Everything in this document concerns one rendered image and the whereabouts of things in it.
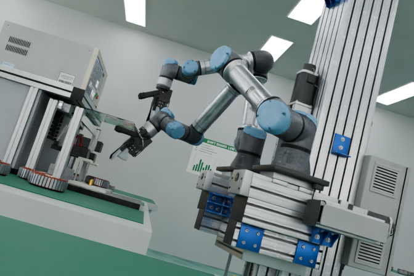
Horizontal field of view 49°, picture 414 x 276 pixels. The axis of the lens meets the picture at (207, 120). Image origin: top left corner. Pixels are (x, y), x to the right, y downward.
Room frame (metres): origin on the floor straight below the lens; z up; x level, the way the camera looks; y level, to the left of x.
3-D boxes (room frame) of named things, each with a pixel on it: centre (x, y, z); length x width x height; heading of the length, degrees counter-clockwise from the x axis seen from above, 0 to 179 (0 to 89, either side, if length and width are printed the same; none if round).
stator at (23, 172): (1.53, 0.50, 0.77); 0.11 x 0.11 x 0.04
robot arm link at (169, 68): (2.27, 0.26, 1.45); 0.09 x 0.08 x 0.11; 95
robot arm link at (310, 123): (1.69, -0.35, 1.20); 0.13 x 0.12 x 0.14; 133
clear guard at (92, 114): (1.87, 0.39, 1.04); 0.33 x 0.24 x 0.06; 95
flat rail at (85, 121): (1.99, 0.50, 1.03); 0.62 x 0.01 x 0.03; 5
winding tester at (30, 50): (1.98, 0.72, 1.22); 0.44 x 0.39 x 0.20; 5
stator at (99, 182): (2.12, 0.41, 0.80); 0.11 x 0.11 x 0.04
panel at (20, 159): (1.98, 0.65, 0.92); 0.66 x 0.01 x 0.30; 5
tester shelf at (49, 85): (1.97, 0.71, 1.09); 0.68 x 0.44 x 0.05; 5
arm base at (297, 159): (1.70, -0.36, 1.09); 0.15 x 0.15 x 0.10
